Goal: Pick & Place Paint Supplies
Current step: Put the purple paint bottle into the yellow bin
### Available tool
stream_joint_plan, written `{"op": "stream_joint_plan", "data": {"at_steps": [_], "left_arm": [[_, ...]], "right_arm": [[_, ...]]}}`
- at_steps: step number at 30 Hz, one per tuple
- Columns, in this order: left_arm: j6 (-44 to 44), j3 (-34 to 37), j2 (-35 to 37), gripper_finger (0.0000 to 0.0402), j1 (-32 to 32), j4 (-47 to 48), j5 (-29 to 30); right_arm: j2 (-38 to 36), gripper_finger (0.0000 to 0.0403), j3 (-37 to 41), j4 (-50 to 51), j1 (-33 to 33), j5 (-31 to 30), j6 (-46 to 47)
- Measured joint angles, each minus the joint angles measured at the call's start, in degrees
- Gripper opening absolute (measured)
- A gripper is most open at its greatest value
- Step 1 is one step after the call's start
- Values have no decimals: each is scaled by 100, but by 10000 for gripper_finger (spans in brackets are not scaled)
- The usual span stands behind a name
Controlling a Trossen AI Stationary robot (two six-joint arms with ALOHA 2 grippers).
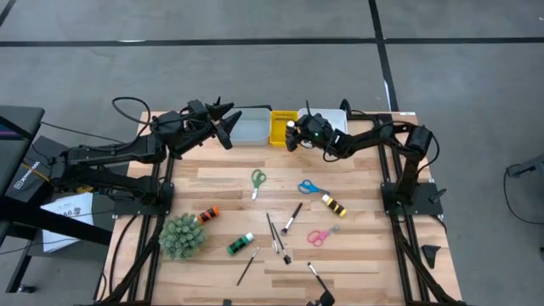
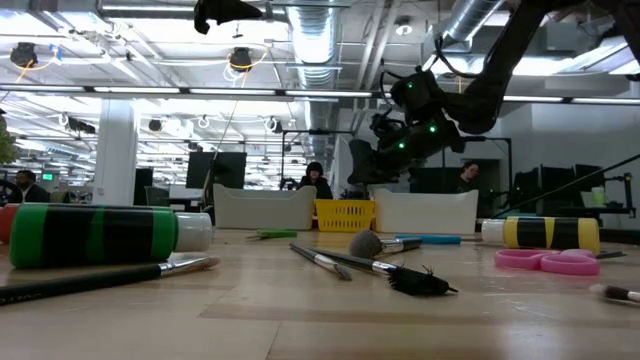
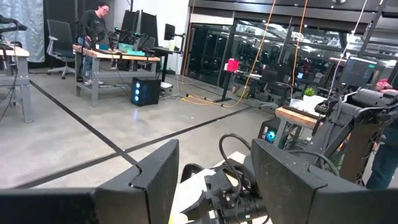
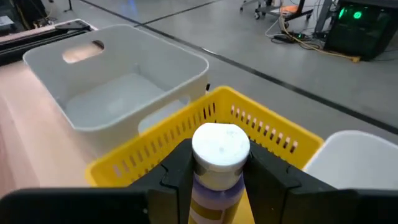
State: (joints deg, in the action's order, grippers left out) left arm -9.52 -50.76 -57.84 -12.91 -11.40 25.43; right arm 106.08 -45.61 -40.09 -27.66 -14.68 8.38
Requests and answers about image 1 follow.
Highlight white paper sheet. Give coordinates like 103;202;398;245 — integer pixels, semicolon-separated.
41;191;94;254

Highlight orange black-striped paint bottle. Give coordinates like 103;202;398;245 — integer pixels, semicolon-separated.
194;206;220;225

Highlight long thin black paintbrush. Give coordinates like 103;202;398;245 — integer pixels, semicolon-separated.
235;246;261;287

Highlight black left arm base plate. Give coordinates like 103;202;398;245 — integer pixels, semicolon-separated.
112;182;175;217

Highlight black bristle brush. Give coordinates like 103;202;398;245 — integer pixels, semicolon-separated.
270;221;293;266

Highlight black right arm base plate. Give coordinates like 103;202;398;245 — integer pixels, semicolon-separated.
381;181;444;217

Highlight black floor cable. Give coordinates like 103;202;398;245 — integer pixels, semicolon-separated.
503;163;544;226

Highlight green artificial plant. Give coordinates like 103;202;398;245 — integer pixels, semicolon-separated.
157;212;207;261

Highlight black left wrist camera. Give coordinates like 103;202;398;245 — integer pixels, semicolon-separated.
213;123;235;150

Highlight black plastic bracket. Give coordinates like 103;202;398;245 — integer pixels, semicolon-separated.
420;244;442;269

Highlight grey plastic bin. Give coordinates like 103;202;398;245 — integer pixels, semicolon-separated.
229;107;272;148

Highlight yellow plastic basket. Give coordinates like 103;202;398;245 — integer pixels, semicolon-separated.
269;110;299;148

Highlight black bulky device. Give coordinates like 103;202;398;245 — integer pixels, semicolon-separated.
306;289;337;306

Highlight green-handled scissors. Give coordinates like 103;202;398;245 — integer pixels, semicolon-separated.
250;168;268;201

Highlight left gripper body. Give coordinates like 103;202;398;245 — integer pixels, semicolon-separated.
178;99;222;148

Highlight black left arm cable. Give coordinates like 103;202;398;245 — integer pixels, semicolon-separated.
111;96;152;128

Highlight fluffy grey makeup brush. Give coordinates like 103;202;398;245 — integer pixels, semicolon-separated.
280;201;304;236

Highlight black aluminium table frame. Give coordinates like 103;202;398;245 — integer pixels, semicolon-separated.
95;96;468;306

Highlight thin black cable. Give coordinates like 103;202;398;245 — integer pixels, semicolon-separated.
40;121;141;148

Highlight black monitor stand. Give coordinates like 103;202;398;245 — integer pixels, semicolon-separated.
0;197;114;294

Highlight green black-striped paint bottle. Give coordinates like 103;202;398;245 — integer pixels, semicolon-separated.
226;231;255;257

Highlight white plastic bin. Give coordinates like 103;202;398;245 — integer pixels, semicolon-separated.
297;107;349;137

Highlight blue-handled scissors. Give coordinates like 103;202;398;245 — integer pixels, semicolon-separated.
297;178;332;196

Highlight flat silver-ferrule brush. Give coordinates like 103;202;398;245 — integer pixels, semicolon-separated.
265;212;281;255

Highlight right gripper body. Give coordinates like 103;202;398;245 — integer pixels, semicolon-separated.
296;112;335;150

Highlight small white-tipped paintbrush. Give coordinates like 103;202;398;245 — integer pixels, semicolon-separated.
306;261;331;294

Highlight pink-handled scissors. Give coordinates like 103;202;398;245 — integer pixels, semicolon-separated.
306;225;341;248

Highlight black cardboard box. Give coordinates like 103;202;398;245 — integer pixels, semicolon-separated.
3;134;84;205

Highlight yellow black-striped paint bottle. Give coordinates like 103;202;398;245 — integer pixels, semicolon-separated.
320;193;348;218

